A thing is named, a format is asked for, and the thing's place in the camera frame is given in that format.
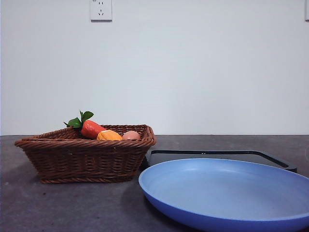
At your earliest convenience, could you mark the yellow corn cob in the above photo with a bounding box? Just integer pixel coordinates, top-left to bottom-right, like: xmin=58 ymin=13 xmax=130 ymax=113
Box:
xmin=96 ymin=130 xmax=123 ymax=141

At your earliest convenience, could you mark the blue round plate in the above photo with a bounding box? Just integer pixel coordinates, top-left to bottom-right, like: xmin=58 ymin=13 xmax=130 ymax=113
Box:
xmin=138 ymin=158 xmax=309 ymax=232

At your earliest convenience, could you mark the brown wicker basket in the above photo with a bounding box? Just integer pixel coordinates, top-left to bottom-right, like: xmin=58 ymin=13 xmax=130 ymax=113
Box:
xmin=14 ymin=124 xmax=157 ymax=184

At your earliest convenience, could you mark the black rectangular tray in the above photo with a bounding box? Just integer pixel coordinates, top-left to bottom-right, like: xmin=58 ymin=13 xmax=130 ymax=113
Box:
xmin=141 ymin=149 xmax=297 ymax=173

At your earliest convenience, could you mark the orange carrot with green leaves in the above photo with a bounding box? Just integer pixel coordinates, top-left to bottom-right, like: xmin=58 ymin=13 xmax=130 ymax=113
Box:
xmin=63 ymin=110 xmax=107 ymax=140

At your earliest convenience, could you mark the white wall socket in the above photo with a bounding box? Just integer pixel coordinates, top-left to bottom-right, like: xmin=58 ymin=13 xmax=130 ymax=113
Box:
xmin=90 ymin=0 xmax=113 ymax=23

